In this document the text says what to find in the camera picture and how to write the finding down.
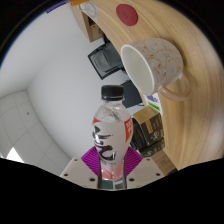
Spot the clear drink bottle black cap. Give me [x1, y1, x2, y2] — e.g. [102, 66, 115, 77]
[92, 84, 134, 183]

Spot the printed white sticker sheet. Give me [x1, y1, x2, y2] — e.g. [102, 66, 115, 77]
[146, 93, 164, 116]

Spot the white mug with orange pattern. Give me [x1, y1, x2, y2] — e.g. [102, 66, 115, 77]
[119, 37, 192, 103]

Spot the mesh office chair grey back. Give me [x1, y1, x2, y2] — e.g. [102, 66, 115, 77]
[87, 41, 127, 80]

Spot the tan brown carton box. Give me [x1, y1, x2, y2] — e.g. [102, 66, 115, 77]
[132, 105, 163, 134]

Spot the flat round red coaster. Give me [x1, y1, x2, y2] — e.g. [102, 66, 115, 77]
[115, 3, 139, 27]

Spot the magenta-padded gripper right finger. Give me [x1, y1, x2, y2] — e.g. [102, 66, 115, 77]
[123, 147, 166, 190]

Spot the long ceiling light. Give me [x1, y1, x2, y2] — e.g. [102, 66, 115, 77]
[5, 146, 25, 164]

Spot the clear sheet with round print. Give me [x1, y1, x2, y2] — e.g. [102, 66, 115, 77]
[79, 2, 98, 19]

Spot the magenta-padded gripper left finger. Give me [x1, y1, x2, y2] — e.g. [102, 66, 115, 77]
[59, 146, 103, 190]

